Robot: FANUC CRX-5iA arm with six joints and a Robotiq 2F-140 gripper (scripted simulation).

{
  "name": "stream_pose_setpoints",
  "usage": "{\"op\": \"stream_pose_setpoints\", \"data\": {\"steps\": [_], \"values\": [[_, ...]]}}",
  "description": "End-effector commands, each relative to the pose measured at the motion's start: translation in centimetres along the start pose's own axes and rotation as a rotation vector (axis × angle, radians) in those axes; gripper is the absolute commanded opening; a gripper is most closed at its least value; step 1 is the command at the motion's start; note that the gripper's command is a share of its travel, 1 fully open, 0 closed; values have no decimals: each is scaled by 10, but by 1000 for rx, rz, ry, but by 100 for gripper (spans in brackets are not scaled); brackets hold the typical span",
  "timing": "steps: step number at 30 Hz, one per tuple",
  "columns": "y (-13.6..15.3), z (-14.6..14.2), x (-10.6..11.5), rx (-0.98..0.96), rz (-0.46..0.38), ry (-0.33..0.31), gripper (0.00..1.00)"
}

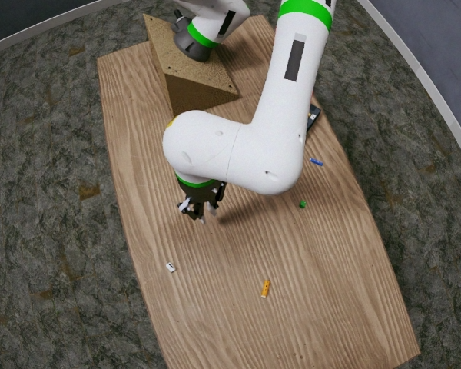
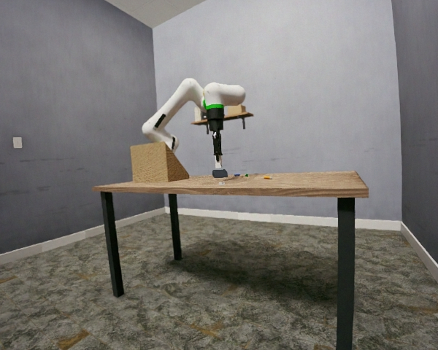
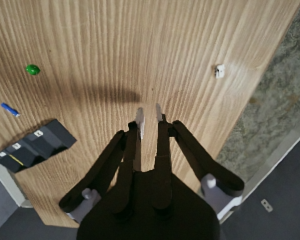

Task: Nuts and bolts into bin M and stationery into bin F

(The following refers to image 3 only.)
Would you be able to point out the green die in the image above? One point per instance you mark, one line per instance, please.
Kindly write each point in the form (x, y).
(32, 69)

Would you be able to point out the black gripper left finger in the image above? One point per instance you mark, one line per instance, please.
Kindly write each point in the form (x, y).
(92, 187)

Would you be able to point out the black rack of bins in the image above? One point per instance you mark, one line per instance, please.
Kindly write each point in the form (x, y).
(32, 152)

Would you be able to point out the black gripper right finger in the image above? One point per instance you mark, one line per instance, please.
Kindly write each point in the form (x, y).
(221, 188)

